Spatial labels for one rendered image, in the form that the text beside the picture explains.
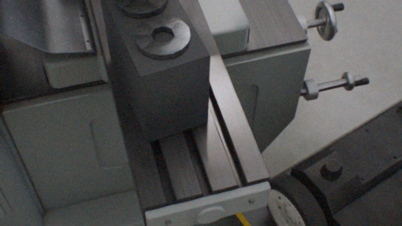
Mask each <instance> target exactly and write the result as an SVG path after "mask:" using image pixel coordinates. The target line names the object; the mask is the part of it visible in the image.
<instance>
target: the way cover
mask: <svg viewBox="0 0 402 226"><path fill-rule="evenodd" d="M35 3H36V4H35ZM2 5H4V6H2ZM25 8H26V9H25ZM75 10H76V11H75ZM18 12H19V13H18ZM21 16H22V17H21ZM56 16H57V17H56ZM78 18H79V19H78ZM80 19H81V20H80ZM38 25H39V26H38ZM45 27H46V28H45ZM70 30H71V31H70ZM83 32H84V33H83ZM0 33H2V34H4V35H6V36H7V37H9V38H12V39H15V40H17V41H20V42H23V43H25V44H28V45H31V47H34V48H37V49H40V50H42V51H45V52H48V53H54V54H71V53H96V52H95V47H94V43H93V39H92V33H91V30H90V25H89V23H88V19H87V14H86V9H85V6H84V1H83V0H0ZM37 34H38V35H37ZM20 35H21V36H20ZM54 36H55V37H54ZM28 37H29V38H28ZM37 37H38V38H37ZM55 41H56V42H55ZM66 42H67V43H66Z"/></svg>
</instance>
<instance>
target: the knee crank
mask: <svg viewBox="0 0 402 226"><path fill-rule="evenodd" d="M366 84H369V79H368V78H362V77H361V75H354V76H353V75H352V74H351V73H350V72H344V73H343V75H342V76H341V79H339V80H334V81H329V82H325V83H319V84H317V83H316V81H315V80H313V79H310V80H305V81H303V87H302V90H301V92H300V96H303V97H304V99H305V100H306V101H310V100H315V99H317V98H318V92H321V91H327V90H332V89H335V88H341V87H343V88H344V89H345V90H346V91H351V90H353V89H354V87H356V86H359V85H366Z"/></svg>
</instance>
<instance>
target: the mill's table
mask: <svg viewBox="0 0 402 226"><path fill-rule="evenodd" d="M178 1H179V3H181V5H182V7H183V9H184V11H185V12H186V14H187V15H188V18H189V20H191V22H192V24H193V26H194V28H195V30H196V31H197V33H198V34H199V37H200V38H201V39H202V41H203V43H204V45H205V46H206V49H207V50H208V52H209V54H210V71H209V104H208V122H207V123H205V124H201V125H198V126H195V127H193V128H192V129H188V130H184V131H182V132H178V133H175V134H172V135H169V136H166V137H165V138H162V139H158V140H156V141H152V142H147V140H146V138H145V135H144V133H143V131H142V129H141V125H139V123H138V120H137V118H136V115H135V113H134V111H133V108H132V106H131V104H130V102H129V100H128V98H127V95H126V93H125V91H124V88H123V86H122V83H121V81H120V80H119V78H118V75H117V73H116V71H115V69H114V65H113V64H112V61H111V57H110V53H109V49H108V41H107V37H106V30H105V23H104V19H103V11H102V4H101V0H89V2H90V7H91V10H92V14H93V20H94V23H95V28H96V33H97V36H98V41H99V43H100V48H101V51H102V55H103V61H104V64H105V69H106V73H107V76H108V82H109V84H110V88H111V92H112V97H113V100H114V105H115V110H116V113H117V118H118V122H119V125H120V128H121V133H122V136H123V141H124V146H125V149H126V154H127V159H128V162H129V166H130V169H131V172H132V176H133V182H134V185H135V190H136V195H137V198H138V203H139V205H140V208H141V213H142V218H143V221H144V225H145V226H192V225H196V224H207V223H211V222H214V221H217V220H219V219H221V218H224V217H225V216H229V215H234V214H237V213H242V212H246V211H249V210H254V209H259V208H262V207H264V206H267V202H268V198H269V193H270V190H271V187H270V185H269V181H270V178H271V176H270V175H269V173H268V170H267V167H266V165H265V162H264V160H263V156H262V154H261V153H260V151H259V148H258V145H257V143H256V141H255V138H254V135H253V133H252V130H251V129H250V127H249V124H248V121H247V119H246V116H245V113H244V111H243V109H242V105H241V103H240V102H239V99H238V98H237V94H236V92H235V89H234V86H233V84H232V81H231V79H230V78H229V75H228V72H227V70H226V67H225V64H224V62H223V59H222V57H221V54H220V53H219V51H218V48H217V45H216V43H215V40H214V37H213V35H212V32H211V31H210V29H209V26H208V23H207V21H206V19H205V15H204V13H203V11H202V8H201V5H200V4H199V2H198V0H178Z"/></svg>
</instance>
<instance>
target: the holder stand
mask: <svg viewBox="0 0 402 226"><path fill-rule="evenodd" d="M101 4H102V11H103V19H104V23H105V30H106V37H107V41H108V49H109V53H110V57H111V61H112V64H113V65H114V69H115V71H116V73H117V75H118V78H119V80H120V81H121V83H122V86H123V88H124V91H125V93H126V95H127V98H128V100H129V102H130V104H131V106H132V108H133V111H134V113H135V115H136V118H137V120H138V123H139V125H141V129H142V131H143V133H144V135H145V138H146V140H147V142H152V141H156V140H158V139H162V138H165V137H166V136H169V135H172V134H175V133H178V132H182V131H184V130H188V129H192V128H193V127H195V126H198V125H201V124H205V123H207V122H208V104H209V71H210V54H209V52H208V50H207V49H206V46H205V45H204V43H203V41H202V39H201V38H200V37H199V34H198V33H197V31H196V30H195V28H194V26H193V24H192V22H191V20H189V18H188V15H187V14H186V12H185V11H184V9H183V7H182V5H181V3H179V1H178V0H101Z"/></svg>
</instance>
